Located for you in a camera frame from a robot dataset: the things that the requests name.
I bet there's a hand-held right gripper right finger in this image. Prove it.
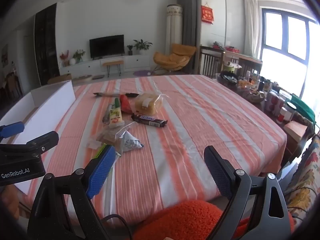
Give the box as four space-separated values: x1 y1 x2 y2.
204 145 293 240

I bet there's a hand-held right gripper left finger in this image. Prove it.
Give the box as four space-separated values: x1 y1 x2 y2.
27 144 117 240

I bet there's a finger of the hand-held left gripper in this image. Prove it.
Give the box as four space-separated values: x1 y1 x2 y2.
0 122 25 138
25 131 60 153

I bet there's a white cardboard box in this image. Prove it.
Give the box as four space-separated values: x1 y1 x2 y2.
0 80 76 195

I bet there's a silver stick snack packet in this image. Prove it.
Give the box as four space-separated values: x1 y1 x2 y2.
102 104 113 124

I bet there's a green sausage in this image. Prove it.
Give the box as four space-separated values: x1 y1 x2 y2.
109 97 125 127

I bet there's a bagged bread loaf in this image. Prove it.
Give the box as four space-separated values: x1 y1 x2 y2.
134 92 165 117

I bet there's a lime green snack packet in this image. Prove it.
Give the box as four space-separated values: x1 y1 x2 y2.
92 144 107 159

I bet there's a clear cracker packet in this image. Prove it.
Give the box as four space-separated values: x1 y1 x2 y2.
86 122 137 155

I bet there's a grey blue triangular packet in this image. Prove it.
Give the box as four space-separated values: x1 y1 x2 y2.
121 130 145 153

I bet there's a wooden side chair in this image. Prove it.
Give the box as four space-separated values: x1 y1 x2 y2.
0 72 23 103

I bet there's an orange striped tablecloth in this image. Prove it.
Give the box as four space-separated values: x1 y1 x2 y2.
15 74 288 230

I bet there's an orange fuzzy garment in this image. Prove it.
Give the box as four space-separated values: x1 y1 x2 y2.
132 200 294 240

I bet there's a brown cardboard box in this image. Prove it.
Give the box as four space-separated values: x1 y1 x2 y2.
47 73 72 85

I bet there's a dark brown chocolate bar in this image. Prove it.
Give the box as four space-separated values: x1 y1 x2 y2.
131 113 168 128

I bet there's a red snack packet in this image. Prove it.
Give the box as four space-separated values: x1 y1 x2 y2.
119 94 133 113

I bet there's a long yellow patterned snack stick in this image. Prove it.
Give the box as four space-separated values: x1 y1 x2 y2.
93 92 139 98

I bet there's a floral printed cushion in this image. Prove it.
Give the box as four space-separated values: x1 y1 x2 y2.
282 135 320 228

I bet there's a wooden box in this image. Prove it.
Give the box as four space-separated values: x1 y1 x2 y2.
284 121 308 143

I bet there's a red flower arrangement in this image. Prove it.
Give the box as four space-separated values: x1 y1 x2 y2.
59 50 70 67

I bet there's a group of jars and bottles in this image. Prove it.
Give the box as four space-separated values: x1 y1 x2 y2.
235 70 298 125

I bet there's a dark tall cabinet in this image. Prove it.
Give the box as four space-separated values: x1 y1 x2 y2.
34 3 60 85

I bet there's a green flowering plant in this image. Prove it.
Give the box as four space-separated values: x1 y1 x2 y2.
72 49 86 63

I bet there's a black bowl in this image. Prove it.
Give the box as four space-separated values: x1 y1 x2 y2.
216 71 239 85

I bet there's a wooden bench with metal legs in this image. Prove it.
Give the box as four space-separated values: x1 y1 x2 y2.
102 60 124 77

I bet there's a green cooking pot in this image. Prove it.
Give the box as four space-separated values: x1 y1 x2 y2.
222 61 242 73

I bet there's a green cloth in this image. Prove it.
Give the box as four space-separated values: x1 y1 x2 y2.
290 94 316 124

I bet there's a black television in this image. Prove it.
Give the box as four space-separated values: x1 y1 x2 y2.
89 34 125 58

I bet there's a white television cabinet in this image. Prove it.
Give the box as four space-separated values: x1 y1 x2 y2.
59 54 151 77

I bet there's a wooden dining table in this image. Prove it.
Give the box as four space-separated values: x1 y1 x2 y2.
224 50 262 65

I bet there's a yellow lounge chair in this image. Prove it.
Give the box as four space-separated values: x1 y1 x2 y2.
153 43 197 75

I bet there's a pile of red packages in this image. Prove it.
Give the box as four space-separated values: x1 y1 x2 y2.
212 41 240 53

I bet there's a leafy plant in white pot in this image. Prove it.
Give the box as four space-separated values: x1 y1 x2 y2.
133 39 153 55

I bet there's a white sheer curtain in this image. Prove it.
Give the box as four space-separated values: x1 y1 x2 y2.
244 0 263 59

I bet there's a dark framed window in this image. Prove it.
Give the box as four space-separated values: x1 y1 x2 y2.
259 7 320 110

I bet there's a white standing air conditioner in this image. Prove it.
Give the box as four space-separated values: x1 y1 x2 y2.
166 4 183 48

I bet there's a grey curtain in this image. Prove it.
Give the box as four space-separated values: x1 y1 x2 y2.
177 0 202 74

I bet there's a black cable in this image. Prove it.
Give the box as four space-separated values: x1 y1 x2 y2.
101 214 133 240

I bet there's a wall picture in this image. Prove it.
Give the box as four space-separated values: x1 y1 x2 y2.
1 44 9 68

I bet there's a red wall hanging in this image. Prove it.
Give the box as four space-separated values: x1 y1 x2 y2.
201 4 215 25

